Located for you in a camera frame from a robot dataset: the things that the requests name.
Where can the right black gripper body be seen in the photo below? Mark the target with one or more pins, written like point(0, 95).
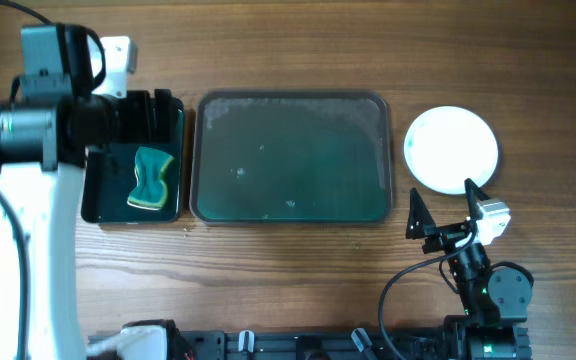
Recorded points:
point(449, 238)

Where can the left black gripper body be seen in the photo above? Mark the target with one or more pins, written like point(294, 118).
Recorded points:
point(135, 116)

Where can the white plate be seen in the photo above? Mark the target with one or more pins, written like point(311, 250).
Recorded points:
point(446, 145)

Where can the yellow green sponge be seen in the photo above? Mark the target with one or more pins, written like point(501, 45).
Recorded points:
point(151, 190)

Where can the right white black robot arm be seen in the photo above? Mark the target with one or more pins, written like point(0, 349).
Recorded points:
point(494, 297)

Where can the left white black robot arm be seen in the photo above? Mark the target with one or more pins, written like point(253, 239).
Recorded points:
point(70, 101)

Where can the small black water tray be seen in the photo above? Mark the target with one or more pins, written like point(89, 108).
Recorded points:
point(110, 177)

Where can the large dark serving tray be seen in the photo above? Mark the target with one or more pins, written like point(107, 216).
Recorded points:
point(273, 157)

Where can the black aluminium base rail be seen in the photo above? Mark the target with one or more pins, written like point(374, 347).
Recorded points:
point(293, 345)

